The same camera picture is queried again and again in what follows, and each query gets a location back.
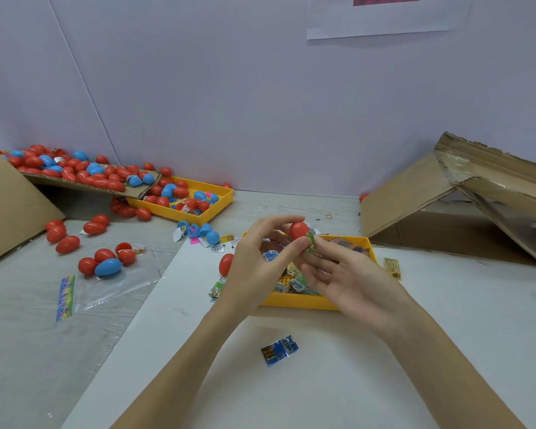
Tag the person's right hand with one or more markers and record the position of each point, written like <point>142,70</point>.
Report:
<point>357,286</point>

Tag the person's left hand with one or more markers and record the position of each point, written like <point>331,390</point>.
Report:
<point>255,268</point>

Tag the yellow label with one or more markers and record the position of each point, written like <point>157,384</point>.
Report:
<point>392,268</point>

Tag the single red plastic egg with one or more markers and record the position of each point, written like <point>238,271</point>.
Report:
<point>298,230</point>

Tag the blue packet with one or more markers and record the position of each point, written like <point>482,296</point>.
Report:
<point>279,349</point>

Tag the pile of plastic eggs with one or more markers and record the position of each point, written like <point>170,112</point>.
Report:
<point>107,174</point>

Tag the person's left forearm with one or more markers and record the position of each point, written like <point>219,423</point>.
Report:
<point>174,371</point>

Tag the yellow plastic tray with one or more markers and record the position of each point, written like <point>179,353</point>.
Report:
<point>290,301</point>

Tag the yellow tray under eggs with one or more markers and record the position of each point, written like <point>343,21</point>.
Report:
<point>216,201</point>

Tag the torn flattened cardboard box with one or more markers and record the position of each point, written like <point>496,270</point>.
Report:
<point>402,192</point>

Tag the clear bag with coloured label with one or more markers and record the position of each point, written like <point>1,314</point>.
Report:
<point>112,290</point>

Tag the brown cardboard sheet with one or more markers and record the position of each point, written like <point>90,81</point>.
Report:
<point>71,181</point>

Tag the tall brown cardboard box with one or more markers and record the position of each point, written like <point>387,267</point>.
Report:
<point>4,210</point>

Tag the white paper sign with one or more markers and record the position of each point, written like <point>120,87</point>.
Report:
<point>389,13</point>

